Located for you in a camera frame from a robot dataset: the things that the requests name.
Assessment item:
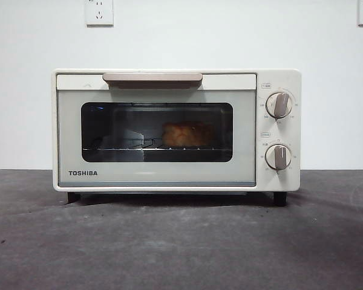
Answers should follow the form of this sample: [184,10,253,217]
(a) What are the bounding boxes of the orange-brown bread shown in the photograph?
[162,120,217,147]

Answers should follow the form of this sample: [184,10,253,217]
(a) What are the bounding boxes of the glass oven door with handle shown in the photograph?
[56,72,257,187]

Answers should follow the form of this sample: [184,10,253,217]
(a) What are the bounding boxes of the cream Toshiba toaster oven body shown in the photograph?
[51,68,303,207]

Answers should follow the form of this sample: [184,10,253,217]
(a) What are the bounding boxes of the cream timer knob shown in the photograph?
[265,144,293,170]

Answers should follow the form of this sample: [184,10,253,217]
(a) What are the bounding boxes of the cream temperature knob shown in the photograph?
[265,92,293,118]

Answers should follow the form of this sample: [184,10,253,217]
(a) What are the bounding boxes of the metal wire oven rack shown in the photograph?
[82,137,221,152]

